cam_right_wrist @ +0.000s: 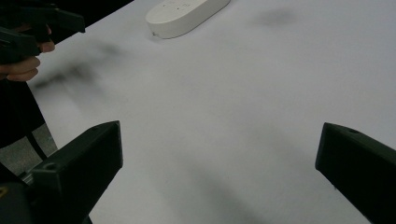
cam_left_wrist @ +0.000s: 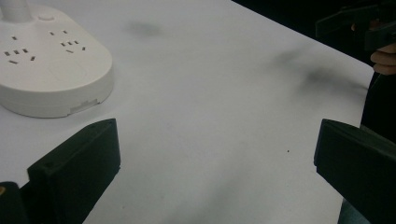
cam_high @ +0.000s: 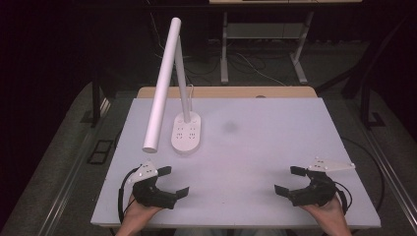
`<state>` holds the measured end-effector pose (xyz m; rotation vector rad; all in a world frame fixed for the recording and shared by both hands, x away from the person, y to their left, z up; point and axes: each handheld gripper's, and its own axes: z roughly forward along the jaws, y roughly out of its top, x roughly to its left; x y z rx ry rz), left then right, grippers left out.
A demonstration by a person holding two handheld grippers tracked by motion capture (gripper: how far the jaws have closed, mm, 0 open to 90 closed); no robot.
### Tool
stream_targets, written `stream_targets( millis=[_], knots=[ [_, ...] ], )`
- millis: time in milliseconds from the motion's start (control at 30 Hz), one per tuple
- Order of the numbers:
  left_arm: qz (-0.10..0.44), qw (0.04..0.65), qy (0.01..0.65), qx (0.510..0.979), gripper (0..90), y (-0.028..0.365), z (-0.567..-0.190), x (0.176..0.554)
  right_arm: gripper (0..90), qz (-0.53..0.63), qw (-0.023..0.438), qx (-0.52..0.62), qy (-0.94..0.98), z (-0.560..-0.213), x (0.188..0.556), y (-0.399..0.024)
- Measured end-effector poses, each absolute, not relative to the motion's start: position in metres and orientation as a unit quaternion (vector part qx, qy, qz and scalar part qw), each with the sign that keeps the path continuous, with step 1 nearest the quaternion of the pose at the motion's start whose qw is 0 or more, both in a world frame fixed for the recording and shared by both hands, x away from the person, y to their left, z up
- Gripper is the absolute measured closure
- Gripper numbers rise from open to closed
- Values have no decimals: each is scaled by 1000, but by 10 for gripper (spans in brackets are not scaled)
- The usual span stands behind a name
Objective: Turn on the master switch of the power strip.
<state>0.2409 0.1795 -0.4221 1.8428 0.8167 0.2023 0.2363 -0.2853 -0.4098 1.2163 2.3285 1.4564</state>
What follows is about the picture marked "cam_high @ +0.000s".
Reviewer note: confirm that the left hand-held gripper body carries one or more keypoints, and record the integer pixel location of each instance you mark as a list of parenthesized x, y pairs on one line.
[(149, 193)]

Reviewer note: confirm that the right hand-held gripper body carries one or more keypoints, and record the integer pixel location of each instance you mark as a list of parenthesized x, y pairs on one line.
[(319, 191)]

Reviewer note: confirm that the person's left hand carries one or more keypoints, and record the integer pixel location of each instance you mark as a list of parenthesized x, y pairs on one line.
[(137, 214)]

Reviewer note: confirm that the person's right hand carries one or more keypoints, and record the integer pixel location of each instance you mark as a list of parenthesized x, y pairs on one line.
[(329, 214)]

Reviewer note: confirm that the light grey table mat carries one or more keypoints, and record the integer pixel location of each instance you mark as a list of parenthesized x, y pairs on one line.
[(249, 157)]

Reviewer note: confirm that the white desk lamp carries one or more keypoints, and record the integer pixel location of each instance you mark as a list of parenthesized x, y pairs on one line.
[(163, 82)]

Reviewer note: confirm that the black metal stand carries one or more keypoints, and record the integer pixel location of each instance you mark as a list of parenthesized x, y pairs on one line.
[(365, 105), (95, 98)]

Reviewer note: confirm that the black floor frame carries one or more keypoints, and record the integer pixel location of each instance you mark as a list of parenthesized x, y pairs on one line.
[(100, 151)]

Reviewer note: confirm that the aluminium floor rail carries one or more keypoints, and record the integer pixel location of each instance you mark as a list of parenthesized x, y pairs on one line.
[(70, 183), (391, 170)]

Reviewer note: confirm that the grey metal table frame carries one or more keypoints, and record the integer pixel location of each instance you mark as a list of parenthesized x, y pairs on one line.
[(225, 65)]

